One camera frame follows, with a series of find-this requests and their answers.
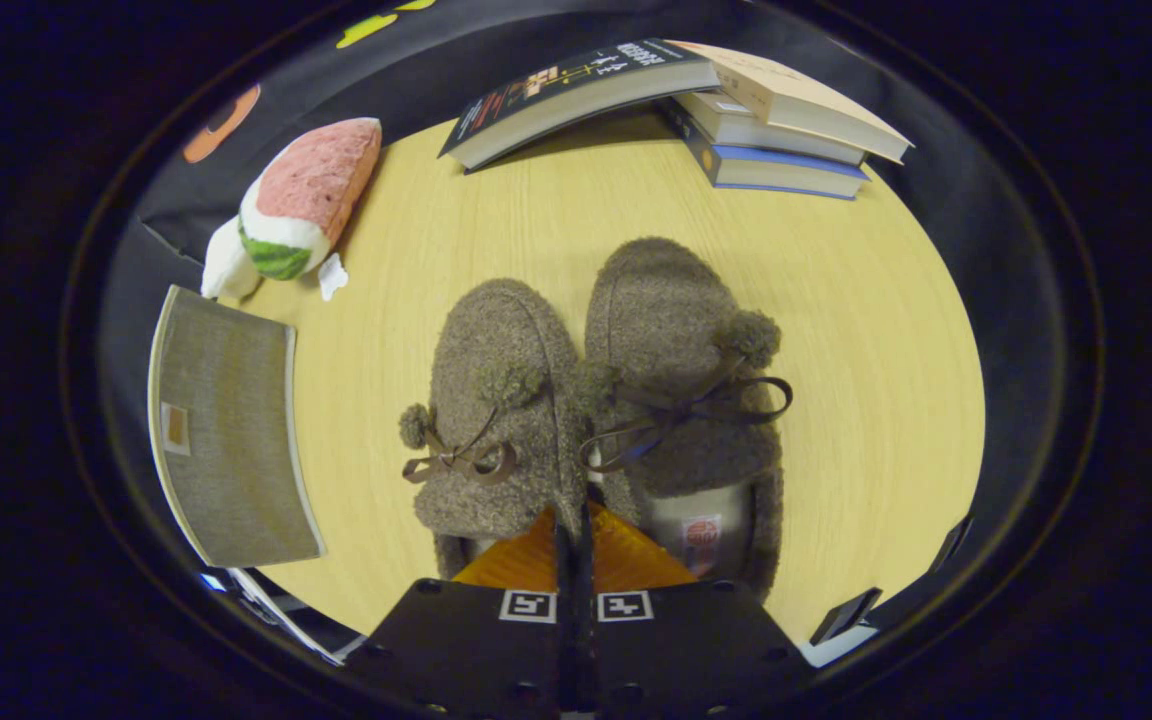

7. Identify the white plush toy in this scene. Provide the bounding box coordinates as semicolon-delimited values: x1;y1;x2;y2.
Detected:
201;215;263;301

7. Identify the grey cover book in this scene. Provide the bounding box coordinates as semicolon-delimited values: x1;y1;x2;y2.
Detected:
676;90;872;167

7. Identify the black table clamp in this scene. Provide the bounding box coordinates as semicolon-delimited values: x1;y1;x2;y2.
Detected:
929;513;974;574
809;587;883;647

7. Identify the blue cover book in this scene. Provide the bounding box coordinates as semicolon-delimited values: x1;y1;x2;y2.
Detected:
661;100;872;201

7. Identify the beige cover book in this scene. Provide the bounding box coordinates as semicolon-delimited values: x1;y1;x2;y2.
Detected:
666;40;914;166

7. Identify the grey fabric storage box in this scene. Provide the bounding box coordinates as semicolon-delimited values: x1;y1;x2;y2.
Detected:
148;285;327;569

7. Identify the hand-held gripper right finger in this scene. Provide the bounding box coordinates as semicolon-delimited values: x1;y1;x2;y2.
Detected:
577;498;815;716

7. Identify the black cover book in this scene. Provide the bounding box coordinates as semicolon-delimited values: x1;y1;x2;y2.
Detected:
438;38;722;173

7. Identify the watermelon slice plush toy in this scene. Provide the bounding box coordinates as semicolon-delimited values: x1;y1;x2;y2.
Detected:
239;117;384;301

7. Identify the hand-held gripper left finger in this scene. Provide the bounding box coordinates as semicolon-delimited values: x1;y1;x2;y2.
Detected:
344;505;578;716

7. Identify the brown fuzzy shoe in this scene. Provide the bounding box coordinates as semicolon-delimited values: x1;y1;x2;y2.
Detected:
398;278;592;581
581;236;795;601

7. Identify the white flat device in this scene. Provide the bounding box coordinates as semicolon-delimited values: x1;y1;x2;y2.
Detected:
226;568;349;665

